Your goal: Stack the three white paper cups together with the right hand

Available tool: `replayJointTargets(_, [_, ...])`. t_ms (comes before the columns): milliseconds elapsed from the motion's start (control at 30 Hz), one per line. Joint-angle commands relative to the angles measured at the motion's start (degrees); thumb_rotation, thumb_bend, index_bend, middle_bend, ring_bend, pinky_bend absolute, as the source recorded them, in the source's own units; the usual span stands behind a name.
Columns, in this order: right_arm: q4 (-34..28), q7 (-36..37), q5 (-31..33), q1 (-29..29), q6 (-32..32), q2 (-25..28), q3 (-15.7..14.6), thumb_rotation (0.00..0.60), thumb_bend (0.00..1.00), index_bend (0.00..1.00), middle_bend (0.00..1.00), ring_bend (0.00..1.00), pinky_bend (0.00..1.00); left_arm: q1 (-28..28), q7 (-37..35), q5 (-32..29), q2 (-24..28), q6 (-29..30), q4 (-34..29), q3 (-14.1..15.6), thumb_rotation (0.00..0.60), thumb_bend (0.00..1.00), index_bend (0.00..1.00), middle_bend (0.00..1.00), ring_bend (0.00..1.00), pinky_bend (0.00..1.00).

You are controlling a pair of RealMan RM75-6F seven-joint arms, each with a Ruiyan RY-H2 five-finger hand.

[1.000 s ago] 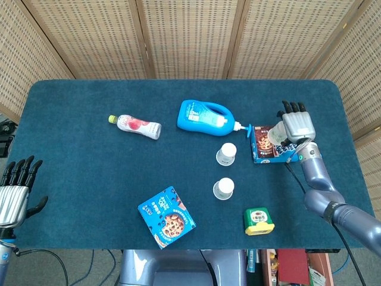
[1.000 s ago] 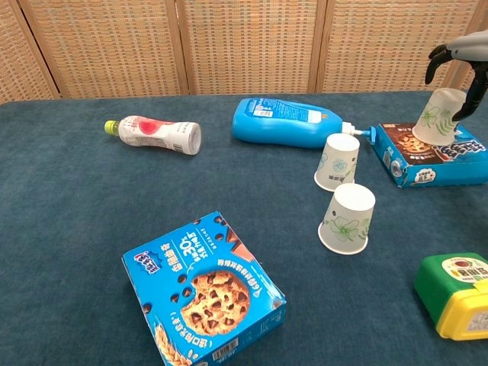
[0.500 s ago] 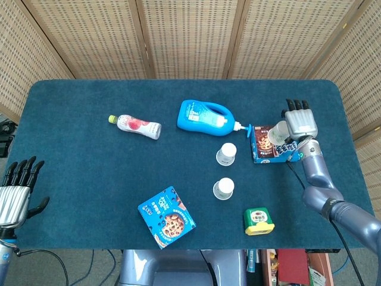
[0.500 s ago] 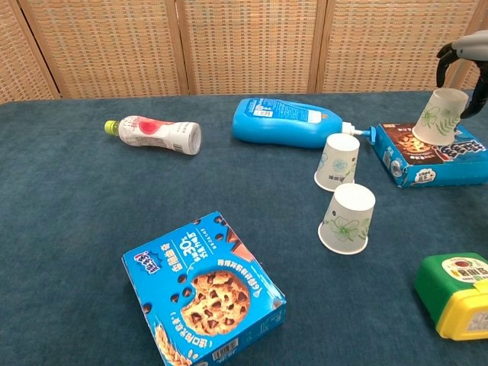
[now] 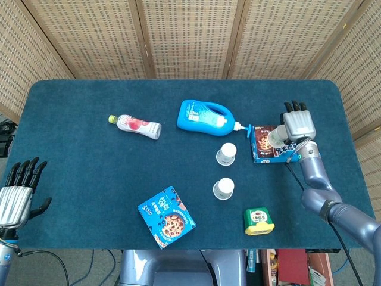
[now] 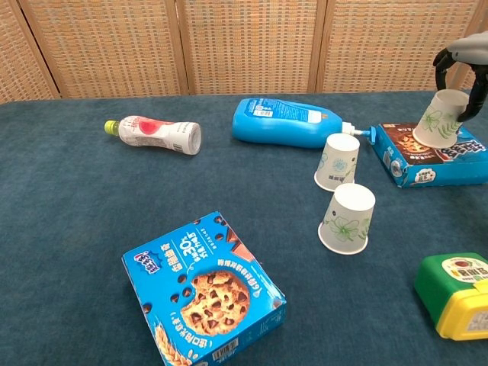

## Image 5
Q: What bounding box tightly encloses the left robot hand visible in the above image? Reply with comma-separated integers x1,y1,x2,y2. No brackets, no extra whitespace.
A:
0,157,52,230

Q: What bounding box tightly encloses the grey-blue robot torso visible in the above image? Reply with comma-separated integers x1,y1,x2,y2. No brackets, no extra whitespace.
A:
118,249,248,286

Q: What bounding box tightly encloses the blue chocolate chip cookie box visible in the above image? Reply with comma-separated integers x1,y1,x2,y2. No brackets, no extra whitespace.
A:
138,186,197,250

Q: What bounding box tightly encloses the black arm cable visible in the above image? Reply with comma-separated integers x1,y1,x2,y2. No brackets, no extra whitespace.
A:
16,249,70,286
284,160,364,286

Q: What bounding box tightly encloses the red box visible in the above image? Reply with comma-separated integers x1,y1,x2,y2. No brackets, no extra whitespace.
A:
277,249,308,284

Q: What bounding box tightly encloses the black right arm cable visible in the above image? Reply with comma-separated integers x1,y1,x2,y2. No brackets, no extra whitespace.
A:
284,160,364,286

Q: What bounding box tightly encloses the white floral paper cup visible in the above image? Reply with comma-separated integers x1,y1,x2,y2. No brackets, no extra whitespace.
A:
213,178,235,200
267,125,288,146
216,142,238,166

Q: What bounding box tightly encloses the black floor equipment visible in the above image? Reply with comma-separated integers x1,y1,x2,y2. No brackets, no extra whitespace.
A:
0,119,16,158

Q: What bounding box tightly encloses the blue floor cable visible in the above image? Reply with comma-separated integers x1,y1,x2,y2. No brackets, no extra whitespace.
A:
70,249,95,286

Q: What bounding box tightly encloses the teal felt table cover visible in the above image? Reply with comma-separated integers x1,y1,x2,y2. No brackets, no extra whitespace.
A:
1,79,376,250

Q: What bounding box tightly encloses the woven rattan folding screen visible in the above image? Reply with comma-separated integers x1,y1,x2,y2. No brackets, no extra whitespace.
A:
0,0,381,223

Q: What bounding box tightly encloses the brown and blue cookie box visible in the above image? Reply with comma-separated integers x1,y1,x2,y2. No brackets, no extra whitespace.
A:
251,125,300,164

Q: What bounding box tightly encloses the white pink drink bottle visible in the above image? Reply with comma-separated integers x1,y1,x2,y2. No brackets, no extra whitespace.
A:
108,114,163,141

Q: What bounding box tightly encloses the green container with yellow lid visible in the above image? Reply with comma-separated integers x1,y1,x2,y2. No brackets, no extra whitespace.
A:
243,207,276,237

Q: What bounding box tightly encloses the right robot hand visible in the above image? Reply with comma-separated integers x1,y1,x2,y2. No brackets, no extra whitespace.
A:
279,100,317,143

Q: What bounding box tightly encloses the blue detergent pump bottle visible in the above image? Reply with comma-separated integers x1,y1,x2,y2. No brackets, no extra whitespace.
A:
177,100,254,139

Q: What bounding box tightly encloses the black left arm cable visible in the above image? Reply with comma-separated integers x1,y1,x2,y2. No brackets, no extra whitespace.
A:
16,249,70,286

